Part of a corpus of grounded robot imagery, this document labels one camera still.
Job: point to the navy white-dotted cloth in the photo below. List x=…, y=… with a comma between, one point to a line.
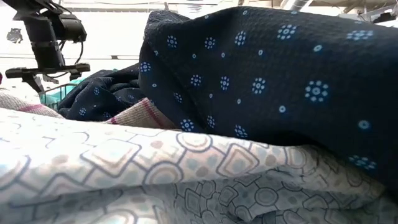
x=280, y=81

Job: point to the pale blue patterned shirt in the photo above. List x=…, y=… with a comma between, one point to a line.
x=93, y=155

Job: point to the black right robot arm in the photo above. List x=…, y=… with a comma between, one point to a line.
x=384, y=18

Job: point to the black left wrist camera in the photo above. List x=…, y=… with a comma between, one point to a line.
x=73, y=28

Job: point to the teal cloth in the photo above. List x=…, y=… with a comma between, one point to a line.
x=53, y=96

